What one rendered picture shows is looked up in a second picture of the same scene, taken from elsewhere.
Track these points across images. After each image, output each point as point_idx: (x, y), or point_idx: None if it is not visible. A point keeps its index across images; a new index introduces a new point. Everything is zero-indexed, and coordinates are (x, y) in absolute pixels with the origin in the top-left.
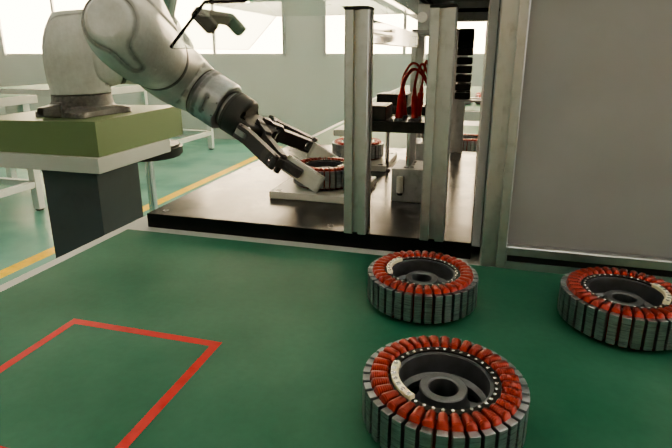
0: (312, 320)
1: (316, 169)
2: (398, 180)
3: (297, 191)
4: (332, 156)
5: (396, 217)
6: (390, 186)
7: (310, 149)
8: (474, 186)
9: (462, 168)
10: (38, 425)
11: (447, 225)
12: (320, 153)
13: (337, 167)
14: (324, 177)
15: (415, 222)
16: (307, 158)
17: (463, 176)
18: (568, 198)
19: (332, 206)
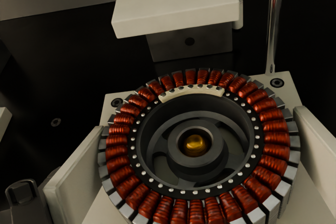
0: None
1: (286, 123)
2: (242, 6)
3: (318, 201)
4: (92, 148)
5: (318, 24)
6: (134, 76)
7: (66, 214)
8: (111, 2)
9: (0, 31)
10: None
11: None
12: (80, 182)
13: (236, 88)
14: (301, 106)
15: (325, 5)
16: (148, 204)
17: (54, 20)
18: None
19: (325, 114)
